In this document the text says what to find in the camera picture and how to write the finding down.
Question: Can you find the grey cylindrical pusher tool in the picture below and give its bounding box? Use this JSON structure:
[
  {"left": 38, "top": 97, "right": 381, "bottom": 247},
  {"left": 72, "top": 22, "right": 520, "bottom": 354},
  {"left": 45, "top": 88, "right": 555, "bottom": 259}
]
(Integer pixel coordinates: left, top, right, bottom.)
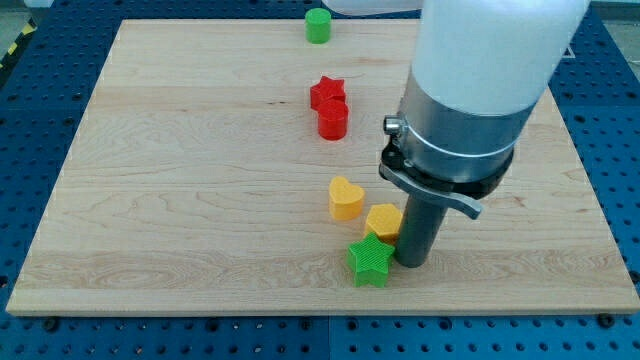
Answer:
[{"left": 394, "top": 195, "right": 447, "bottom": 268}]

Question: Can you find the green star block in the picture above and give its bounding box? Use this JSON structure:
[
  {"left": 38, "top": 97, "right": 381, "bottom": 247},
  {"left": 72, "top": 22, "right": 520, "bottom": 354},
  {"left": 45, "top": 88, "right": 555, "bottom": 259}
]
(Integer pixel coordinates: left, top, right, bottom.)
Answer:
[{"left": 347, "top": 232, "right": 395, "bottom": 288}]

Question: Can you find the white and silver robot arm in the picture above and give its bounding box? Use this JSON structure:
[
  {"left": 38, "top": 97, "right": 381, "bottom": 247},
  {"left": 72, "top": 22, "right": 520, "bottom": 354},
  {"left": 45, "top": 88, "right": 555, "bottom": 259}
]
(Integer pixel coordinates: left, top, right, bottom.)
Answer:
[{"left": 328, "top": 0, "right": 589, "bottom": 268}]

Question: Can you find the yellow heart block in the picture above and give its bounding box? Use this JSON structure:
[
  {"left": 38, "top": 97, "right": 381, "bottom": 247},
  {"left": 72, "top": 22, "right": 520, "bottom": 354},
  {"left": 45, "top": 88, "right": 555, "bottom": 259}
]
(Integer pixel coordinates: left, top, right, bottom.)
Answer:
[{"left": 328, "top": 176, "right": 366, "bottom": 221}]

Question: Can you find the red star block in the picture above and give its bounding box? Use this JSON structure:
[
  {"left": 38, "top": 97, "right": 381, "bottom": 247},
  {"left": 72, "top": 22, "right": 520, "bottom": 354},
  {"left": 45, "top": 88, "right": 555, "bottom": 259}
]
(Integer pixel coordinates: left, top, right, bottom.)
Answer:
[{"left": 309, "top": 76, "right": 346, "bottom": 110}]

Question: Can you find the yellow hexagon block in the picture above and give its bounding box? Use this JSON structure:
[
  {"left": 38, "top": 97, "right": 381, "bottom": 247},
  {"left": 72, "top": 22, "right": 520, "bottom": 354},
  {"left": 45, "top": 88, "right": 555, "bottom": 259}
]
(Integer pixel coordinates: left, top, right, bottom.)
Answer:
[{"left": 364, "top": 203, "right": 403, "bottom": 245}]

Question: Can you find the red cylinder block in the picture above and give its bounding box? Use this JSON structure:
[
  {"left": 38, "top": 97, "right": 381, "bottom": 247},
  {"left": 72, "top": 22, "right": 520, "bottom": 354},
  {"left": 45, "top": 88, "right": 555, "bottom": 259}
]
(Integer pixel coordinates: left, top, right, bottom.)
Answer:
[{"left": 317, "top": 99, "right": 349, "bottom": 140}]

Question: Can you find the light wooden board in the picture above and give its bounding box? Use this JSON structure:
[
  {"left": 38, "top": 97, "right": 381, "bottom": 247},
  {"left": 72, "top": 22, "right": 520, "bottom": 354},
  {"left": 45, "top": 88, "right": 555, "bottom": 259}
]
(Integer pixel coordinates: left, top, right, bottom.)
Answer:
[{"left": 7, "top": 20, "right": 639, "bottom": 317}]

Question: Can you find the green cylinder block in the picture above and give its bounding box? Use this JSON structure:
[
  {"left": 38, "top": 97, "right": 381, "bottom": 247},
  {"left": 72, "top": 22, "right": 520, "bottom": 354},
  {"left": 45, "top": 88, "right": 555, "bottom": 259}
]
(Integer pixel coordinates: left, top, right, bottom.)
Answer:
[{"left": 304, "top": 8, "right": 332, "bottom": 44}]

